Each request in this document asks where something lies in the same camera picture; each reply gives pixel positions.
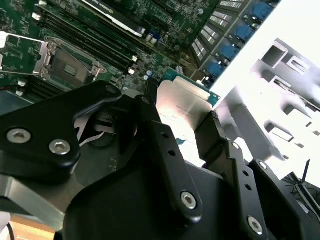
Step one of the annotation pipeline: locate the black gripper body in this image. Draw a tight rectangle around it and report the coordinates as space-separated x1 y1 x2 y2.
53 159 269 240

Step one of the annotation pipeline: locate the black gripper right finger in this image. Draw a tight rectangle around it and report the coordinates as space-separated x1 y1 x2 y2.
194 109 317 240

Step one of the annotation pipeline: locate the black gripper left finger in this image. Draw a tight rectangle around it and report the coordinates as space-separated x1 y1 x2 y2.
0 77 204 224

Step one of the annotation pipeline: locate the silver CPU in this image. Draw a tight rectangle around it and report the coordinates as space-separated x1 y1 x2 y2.
154 66 223 141

